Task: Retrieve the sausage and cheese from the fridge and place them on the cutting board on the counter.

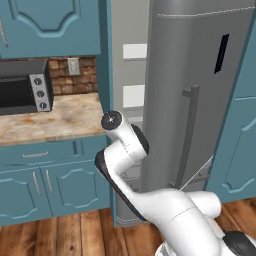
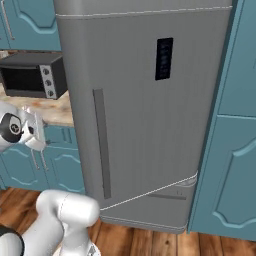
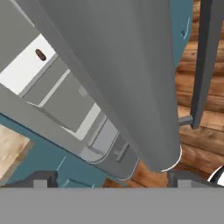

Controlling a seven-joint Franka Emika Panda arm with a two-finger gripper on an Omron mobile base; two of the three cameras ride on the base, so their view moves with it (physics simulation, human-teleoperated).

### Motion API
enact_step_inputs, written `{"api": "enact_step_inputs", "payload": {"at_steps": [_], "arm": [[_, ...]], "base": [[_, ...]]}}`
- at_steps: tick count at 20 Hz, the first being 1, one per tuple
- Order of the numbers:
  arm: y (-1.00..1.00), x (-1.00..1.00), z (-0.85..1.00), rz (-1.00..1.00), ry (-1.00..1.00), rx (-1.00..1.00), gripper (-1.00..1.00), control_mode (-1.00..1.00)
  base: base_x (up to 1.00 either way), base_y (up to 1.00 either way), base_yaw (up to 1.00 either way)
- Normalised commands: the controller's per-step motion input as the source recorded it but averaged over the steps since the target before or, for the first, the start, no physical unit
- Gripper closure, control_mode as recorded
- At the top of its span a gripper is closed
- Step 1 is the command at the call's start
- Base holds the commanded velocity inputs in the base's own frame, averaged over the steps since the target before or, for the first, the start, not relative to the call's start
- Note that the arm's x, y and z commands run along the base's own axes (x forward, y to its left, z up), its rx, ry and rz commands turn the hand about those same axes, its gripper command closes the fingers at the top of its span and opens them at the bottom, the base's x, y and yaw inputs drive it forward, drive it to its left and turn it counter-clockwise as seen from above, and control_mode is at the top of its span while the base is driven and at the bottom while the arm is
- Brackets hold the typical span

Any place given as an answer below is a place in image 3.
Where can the brown sausage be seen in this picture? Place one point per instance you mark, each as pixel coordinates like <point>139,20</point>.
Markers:
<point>40,54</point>

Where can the grey fridge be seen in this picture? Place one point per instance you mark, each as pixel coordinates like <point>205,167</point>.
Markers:
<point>17,29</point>

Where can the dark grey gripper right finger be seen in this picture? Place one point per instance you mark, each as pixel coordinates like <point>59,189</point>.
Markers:
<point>175,176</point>

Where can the grey fridge drawer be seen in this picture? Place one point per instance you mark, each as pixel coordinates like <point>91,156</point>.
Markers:
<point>67,99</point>

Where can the teal cupboard door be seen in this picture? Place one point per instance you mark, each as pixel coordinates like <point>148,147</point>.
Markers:
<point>180,17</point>

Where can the white and black round object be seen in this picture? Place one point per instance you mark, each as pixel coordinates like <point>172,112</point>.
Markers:
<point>218,177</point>

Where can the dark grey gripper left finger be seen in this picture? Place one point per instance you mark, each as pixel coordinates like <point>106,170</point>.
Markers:
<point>43,176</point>

